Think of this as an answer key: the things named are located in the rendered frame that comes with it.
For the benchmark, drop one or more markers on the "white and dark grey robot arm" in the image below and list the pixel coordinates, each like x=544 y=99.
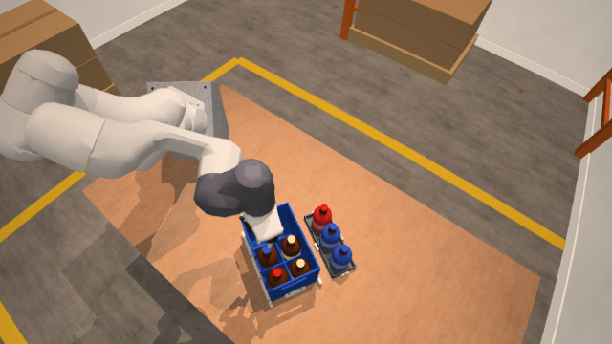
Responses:
x=226 y=184

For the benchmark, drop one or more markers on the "brown bottle with cream cap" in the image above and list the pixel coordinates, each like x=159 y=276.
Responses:
x=291 y=247
x=298 y=267

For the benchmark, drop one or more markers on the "red labeled bottle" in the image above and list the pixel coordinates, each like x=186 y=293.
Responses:
x=321 y=217

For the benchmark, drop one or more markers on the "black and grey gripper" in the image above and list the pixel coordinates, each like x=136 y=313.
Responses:
x=248 y=227

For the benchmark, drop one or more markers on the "brown bottle with red cap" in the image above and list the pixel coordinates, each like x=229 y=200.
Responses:
x=277 y=276

